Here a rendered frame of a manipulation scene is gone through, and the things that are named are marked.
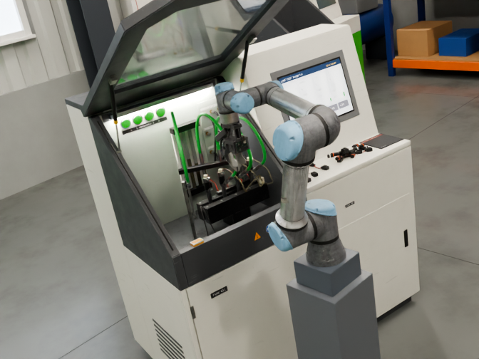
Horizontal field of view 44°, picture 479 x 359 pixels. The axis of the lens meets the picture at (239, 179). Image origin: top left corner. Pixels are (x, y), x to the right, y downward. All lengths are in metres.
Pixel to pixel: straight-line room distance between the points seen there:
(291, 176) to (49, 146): 4.91
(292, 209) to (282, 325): 0.97
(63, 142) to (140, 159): 3.92
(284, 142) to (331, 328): 0.80
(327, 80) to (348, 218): 0.70
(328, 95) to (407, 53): 5.17
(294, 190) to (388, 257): 1.34
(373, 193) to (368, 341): 0.83
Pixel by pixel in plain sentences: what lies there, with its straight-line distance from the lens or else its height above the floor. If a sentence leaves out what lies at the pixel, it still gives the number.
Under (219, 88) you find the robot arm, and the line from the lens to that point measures 2.24.
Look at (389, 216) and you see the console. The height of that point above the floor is 0.62.
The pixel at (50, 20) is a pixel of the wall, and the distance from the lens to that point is 6.59.
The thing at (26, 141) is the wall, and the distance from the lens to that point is 6.51.
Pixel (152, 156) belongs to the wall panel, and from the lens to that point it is 2.83.
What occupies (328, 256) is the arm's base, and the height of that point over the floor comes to 0.94.
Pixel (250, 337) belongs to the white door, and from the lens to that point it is 2.78.
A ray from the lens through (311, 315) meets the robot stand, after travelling 2.34.
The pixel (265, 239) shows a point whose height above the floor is 0.83.
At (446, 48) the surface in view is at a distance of 7.93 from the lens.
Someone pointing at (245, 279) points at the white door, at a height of 0.69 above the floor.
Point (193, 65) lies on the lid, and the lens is 2.71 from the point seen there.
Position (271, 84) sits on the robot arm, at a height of 1.55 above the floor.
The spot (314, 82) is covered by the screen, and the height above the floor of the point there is 1.34.
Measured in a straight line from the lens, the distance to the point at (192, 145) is 2.88.
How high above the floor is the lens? 2.08
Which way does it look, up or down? 22 degrees down
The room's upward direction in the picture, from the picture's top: 10 degrees counter-clockwise
